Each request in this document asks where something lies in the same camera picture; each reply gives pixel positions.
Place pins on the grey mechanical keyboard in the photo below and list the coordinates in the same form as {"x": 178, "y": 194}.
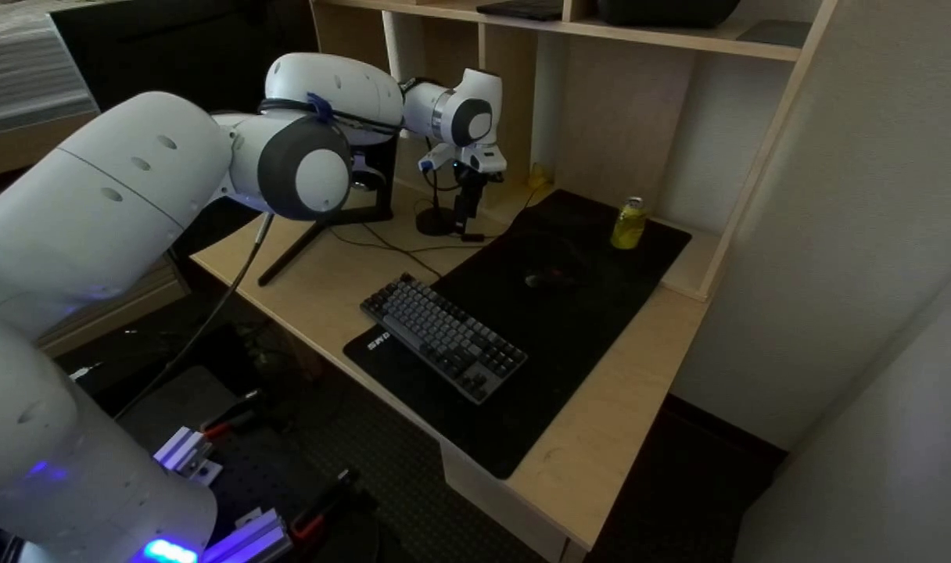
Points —
{"x": 444, "y": 337}

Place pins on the flat black device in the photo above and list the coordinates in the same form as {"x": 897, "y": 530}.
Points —
{"x": 525, "y": 7}

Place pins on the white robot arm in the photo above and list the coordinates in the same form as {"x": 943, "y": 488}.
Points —
{"x": 102, "y": 229}

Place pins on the black device on shelf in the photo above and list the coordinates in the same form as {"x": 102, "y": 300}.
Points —
{"x": 666, "y": 14}

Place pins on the black desk mat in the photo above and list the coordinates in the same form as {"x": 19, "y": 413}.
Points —
{"x": 516, "y": 426}

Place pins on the yellow green soda can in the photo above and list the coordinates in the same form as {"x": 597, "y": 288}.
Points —
{"x": 630, "y": 223}

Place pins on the black computer mouse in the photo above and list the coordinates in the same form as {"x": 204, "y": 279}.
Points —
{"x": 541, "y": 279}

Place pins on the blue lit electronics box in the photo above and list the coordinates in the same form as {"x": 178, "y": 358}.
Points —
{"x": 244, "y": 535}
{"x": 188, "y": 455}

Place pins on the small yellow object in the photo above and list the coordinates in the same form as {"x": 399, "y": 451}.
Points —
{"x": 540, "y": 181}

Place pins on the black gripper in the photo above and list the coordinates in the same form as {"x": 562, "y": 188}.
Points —
{"x": 472, "y": 186}

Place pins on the light wooden shelf unit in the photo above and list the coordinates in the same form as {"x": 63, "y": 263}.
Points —
{"x": 512, "y": 127}

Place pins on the black curved monitor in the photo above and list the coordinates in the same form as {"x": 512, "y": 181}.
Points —
{"x": 184, "y": 51}

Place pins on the black gooseneck desk lamp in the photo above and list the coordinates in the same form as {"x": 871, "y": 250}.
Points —
{"x": 433, "y": 220}

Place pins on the white blue wrist camera mount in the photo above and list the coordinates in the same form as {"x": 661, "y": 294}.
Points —
{"x": 433, "y": 160}

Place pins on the white ribbed wall heater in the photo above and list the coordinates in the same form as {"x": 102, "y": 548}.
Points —
{"x": 25, "y": 67}

